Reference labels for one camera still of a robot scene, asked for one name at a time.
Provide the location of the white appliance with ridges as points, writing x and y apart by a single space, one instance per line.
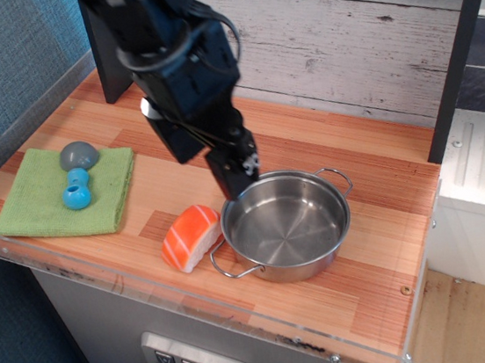
457 239

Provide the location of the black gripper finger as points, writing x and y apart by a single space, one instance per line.
234 173
180 133

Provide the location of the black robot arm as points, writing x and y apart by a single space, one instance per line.
124 16

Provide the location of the grey cabinet front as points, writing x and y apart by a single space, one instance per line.
111 327

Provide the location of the stainless steel pot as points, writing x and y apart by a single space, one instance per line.
286 227

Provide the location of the dark grey post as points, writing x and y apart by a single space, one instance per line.
114 78
463 37

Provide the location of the clear acrylic table edge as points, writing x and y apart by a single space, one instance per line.
335 348

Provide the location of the right dark grey post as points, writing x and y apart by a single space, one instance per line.
463 37

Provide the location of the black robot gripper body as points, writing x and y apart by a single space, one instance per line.
190 68

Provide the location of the salmon nigiri sushi toy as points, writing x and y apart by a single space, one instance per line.
190 236

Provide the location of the left dark grey post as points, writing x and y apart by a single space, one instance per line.
114 78

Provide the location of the blue grey toy mushroom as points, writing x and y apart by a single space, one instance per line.
76 159

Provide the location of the green cloth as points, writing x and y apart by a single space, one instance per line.
35 205

